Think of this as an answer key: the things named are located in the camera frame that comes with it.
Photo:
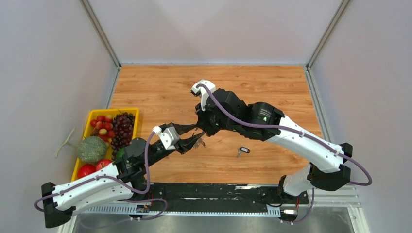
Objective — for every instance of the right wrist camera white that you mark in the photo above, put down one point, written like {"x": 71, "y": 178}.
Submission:
{"x": 199, "y": 90}

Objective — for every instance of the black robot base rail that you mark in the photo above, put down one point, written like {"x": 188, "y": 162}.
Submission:
{"x": 210, "y": 199}

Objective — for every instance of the yellow plastic tray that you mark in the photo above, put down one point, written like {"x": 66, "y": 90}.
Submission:
{"x": 88, "y": 130}

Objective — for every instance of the metal keyring with keys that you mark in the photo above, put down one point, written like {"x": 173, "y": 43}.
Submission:
{"x": 199, "y": 142}

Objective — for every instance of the green avocado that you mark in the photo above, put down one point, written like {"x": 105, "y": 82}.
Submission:
{"x": 120, "y": 153}

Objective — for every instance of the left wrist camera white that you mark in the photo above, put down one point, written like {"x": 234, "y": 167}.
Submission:
{"x": 168, "y": 136}

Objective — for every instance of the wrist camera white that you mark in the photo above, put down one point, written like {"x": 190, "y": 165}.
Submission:
{"x": 199, "y": 90}
{"x": 168, "y": 136}

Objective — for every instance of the small red fruits pile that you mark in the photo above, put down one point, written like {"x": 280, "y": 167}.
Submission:
{"x": 102, "y": 127}

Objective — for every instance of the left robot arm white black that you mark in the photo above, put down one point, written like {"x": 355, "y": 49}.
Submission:
{"x": 123, "y": 179}

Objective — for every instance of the dark purple grape bunch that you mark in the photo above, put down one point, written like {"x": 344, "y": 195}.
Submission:
{"x": 123, "y": 132}

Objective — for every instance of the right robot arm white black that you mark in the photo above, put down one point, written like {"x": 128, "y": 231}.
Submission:
{"x": 223, "y": 110}

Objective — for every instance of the green netted melon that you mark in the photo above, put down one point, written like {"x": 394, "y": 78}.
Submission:
{"x": 91, "y": 150}

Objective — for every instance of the green plant stem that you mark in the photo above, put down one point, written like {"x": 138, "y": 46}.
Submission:
{"x": 67, "y": 142}

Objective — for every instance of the red apple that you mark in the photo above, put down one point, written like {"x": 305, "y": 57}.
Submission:
{"x": 103, "y": 163}

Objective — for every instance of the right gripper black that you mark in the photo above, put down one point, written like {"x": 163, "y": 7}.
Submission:
{"x": 202, "y": 122}

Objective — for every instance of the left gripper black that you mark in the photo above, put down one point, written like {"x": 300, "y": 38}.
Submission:
{"x": 185, "y": 145}

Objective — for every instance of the red tomato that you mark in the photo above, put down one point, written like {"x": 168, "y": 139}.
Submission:
{"x": 85, "y": 170}

